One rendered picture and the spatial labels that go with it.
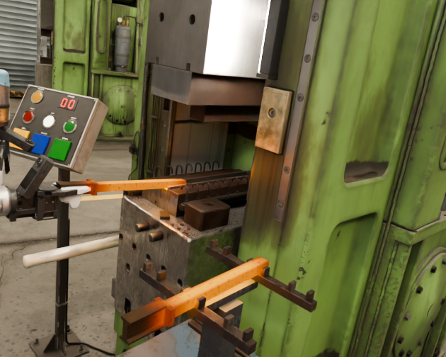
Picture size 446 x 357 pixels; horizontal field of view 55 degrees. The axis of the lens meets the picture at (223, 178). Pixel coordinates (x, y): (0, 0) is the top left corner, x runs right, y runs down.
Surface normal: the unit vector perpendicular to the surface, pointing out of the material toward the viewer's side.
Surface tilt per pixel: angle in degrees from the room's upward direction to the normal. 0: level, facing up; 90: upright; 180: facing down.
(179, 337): 0
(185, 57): 90
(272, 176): 90
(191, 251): 90
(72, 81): 90
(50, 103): 60
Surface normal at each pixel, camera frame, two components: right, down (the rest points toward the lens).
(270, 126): -0.73, 0.11
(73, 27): 0.41, 0.30
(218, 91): 0.67, 0.30
